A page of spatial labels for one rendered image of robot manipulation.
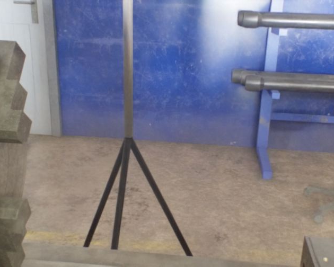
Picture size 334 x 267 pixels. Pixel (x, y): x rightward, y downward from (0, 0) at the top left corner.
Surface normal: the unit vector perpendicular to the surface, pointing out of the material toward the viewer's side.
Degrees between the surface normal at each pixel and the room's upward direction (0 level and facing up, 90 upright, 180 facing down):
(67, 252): 0
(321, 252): 0
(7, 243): 109
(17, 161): 90
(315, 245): 0
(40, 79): 90
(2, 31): 90
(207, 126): 90
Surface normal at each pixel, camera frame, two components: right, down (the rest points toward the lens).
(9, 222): -0.11, 0.62
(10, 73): 0.99, 0.07
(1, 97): -0.05, -0.37
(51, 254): 0.04, -0.94
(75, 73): -0.10, 0.33
